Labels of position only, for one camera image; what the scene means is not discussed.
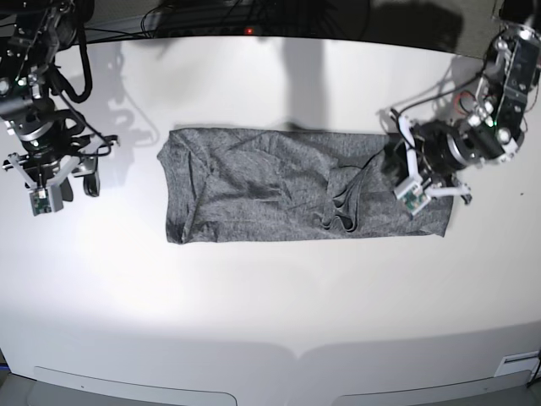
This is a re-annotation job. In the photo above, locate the black power strip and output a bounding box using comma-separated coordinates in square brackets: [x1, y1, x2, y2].
[156, 24, 291, 38]

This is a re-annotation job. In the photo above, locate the grey long-sleeve T-shirt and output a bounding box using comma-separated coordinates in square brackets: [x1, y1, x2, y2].
[157, 128, 453, 244]

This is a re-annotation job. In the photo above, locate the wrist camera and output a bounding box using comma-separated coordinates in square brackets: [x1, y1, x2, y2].
[29, 185, 63, 217]
[393, 176, 431, 217]

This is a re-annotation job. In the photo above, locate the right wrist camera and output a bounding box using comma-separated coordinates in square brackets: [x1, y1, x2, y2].
[29, 185, 63, 217]

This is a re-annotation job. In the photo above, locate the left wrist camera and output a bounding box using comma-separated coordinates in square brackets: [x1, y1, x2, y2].
[393, 176, 431, 217]

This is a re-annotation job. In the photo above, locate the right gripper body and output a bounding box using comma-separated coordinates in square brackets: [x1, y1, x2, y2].
[2, 130, 106, 186]

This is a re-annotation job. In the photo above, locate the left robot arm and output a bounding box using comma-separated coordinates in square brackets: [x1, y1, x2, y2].
[390, 1, 540, 216]

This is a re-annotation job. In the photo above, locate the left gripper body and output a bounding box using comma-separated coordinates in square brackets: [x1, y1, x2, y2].
[407, 120, 478, 189]

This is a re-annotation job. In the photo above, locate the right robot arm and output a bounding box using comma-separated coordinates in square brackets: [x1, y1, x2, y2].
[1, 1, 118, 215]

